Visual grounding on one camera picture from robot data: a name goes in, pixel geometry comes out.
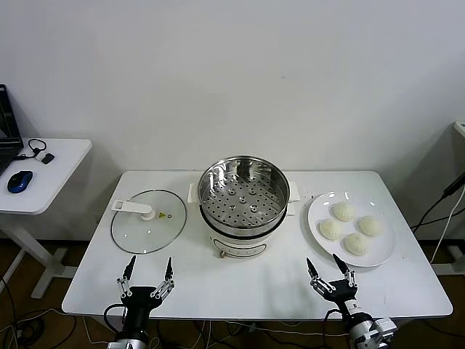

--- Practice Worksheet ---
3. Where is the blue black computer mouse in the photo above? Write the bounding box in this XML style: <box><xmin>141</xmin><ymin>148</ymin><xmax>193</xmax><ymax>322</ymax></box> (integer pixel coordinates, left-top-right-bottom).
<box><xmin>7</xmin><ymin>169</ymin><xmax>33</xmax><ymax>194</ymax></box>

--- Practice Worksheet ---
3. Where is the black laptop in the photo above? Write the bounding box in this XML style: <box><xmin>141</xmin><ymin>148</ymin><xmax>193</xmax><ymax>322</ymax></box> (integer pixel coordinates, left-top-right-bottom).
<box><xmin>0</xmin><ymin>84</ymin><xmax>25</xmax><ymax>175</ymax></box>

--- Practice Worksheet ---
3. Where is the black looped thin cable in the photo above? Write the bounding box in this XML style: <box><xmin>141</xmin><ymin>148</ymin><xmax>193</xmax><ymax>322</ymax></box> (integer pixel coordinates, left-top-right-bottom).
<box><xmin>16</xmin><ymin>138</ymin><xmax>48</xmax><ymax>161</ymax></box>

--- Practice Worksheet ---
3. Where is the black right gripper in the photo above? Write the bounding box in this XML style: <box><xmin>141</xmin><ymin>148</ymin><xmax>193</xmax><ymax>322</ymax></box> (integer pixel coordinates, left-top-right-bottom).
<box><xmin>306</xmin><ymin>253</ymin><xmax>360</xmax><ymax>302</ymax></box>

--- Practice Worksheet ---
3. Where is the white floor cable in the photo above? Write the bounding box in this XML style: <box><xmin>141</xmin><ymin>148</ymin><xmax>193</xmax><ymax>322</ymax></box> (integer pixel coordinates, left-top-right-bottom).
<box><xmin>0</xmin><ymin>308</ymin><xmax>110</xmax><ymax>345</ymax></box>

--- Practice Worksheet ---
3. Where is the black plug cable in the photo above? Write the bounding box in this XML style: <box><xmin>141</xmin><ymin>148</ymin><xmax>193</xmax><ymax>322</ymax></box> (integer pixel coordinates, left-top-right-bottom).
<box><xmin>410</xmin><ymin>174</ymin><xmax>465</xmax><ymax>232</ymax></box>

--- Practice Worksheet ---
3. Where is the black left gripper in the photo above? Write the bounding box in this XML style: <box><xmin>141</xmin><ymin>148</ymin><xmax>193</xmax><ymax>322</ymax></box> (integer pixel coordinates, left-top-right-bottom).
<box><xmin>116</xmin><ymin>254</ymin><xmax>177</xmax><ymax>310</ymax></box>

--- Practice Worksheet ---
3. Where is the black floor cable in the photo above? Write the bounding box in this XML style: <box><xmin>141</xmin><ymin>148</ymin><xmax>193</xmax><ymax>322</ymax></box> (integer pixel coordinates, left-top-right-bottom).
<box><xmin>0</xmin><ymin>276</ymin><xmax>17</xmax><ymax>349</ymax></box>

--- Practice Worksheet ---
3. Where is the stainless steel steamer basket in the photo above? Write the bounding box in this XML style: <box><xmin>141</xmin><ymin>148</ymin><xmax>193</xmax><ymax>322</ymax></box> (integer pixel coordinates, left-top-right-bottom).
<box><xmin>198</xmin><ymin>155</ymin><xmax>291</xmax><ymax>237</ymax></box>

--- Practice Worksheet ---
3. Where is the glass lid with white handle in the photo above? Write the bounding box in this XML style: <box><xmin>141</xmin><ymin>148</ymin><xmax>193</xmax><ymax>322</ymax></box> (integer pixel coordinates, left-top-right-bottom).
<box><xmin>110</xmin><ymin>188</ymin><xmax>188</xmax><ymax>255</ymax></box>

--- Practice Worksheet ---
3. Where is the white steamed baozi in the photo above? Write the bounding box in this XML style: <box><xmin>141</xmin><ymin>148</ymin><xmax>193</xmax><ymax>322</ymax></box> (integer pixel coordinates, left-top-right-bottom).
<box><xmin>332</xmin><ymin>201</ymin><xmax>355</xmax><ymax>222</ymax></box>
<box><xmin>344</xmin><ymin>232</ymin><xmax>371</xmax><ymax>255</ymax></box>
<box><xmin>357</xmin><ymin>215</ymin><xmax>384</xmax><ymax>238</ymax></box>
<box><xmin>318</xmin><ymin>218</ymin><xmax>344</xmax><ymax>241</ymax></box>

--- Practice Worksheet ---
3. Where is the white side table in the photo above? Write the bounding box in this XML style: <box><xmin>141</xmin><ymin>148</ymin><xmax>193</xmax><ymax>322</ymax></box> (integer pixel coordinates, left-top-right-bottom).
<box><xmin>0</xmin><ymin>137</ymin><xmax>93</xmax><ymax>300</ymax></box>

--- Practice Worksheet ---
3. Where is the white round plate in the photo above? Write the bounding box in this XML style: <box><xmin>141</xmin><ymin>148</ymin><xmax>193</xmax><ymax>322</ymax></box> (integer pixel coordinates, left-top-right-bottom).
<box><xmin>307</xmin><ymin>191</ymin><xmax>397</xmax><ymax>268</ymax></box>

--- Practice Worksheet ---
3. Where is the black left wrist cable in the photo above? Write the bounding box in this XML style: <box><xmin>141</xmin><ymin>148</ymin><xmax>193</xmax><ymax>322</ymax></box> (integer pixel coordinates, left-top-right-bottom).
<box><xmin>104</xmin><ymin>304</ymin><xmax>126</xmax><ymax>334</ymax></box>

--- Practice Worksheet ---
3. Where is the white hanging cable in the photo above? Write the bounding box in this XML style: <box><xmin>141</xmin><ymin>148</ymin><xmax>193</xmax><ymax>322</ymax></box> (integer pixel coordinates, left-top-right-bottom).
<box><xmin>430</xmin><ymin>188</ymin><xmax>465</xmax><ymax>265</ymax></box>

